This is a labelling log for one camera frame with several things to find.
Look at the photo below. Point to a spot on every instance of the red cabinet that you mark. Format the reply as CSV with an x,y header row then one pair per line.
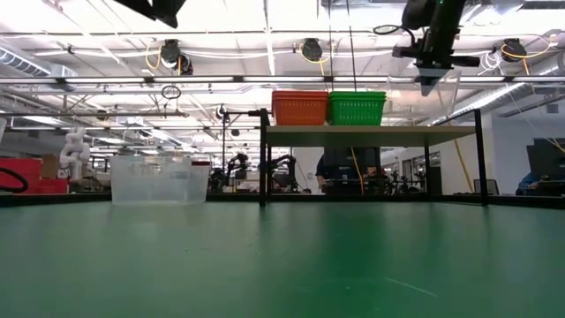
x,y
35,165

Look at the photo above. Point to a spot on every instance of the clear plastic basket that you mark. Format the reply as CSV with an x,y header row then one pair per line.
x,y
159,185
399,103

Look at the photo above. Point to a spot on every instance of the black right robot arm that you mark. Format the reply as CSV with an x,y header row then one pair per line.
x,y
441,17

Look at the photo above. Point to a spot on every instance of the wooden shelf with black legs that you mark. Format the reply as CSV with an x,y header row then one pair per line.
x,y
366,134

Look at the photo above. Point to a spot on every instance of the person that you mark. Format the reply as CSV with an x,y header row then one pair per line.
x,y
340,170
527,183

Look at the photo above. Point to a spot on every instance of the black monitor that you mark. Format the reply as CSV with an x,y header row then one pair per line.
x,y
547,156

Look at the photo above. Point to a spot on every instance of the black background robot arm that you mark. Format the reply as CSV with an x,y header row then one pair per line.
x,y
240,161
284,165

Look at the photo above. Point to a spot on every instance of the silver ventilation duct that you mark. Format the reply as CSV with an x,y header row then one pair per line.
x,y
26,64

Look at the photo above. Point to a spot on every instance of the black aluminium table frame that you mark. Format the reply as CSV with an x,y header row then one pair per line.
x,y
66,199

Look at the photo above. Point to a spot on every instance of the red plastic mesh basket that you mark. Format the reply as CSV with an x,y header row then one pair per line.
x,y
300,112
300,96
300,92

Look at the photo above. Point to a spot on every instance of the long ceiling light bar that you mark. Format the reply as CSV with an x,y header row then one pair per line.
x,y
194,79

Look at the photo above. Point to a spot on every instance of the green plastic mesh basket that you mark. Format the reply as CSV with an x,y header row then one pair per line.
x,y
356,97
356,114
356,93

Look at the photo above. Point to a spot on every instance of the green table mat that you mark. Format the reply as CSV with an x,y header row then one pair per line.
x,y
282,265

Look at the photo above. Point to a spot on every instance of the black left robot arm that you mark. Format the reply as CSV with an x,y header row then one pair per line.
x,y
163,11

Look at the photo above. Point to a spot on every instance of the cardboard box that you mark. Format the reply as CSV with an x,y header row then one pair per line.
x,y
50,165

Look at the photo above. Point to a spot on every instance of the white robot figure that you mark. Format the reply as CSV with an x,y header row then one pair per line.
x,y
75,152

